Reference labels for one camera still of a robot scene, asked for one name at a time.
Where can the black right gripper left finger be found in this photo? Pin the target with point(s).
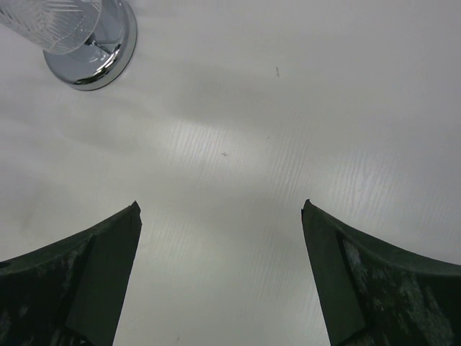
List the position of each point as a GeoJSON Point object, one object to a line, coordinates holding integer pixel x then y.
{"type": "Point", "coordinates": [71, 292]}

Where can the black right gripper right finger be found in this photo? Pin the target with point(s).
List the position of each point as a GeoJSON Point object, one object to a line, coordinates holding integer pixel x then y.
{"type": "Point", "coordinates": [375, 293]}

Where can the ribbed clear wine glass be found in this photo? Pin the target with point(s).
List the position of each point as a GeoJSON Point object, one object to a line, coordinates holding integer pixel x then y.
{"type": "Point", "coordinates": [57, 26]}

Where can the chrome wine glass rack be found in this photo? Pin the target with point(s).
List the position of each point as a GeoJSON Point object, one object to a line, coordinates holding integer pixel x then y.
{"type": "Point", "coordinates": [104, 55]}

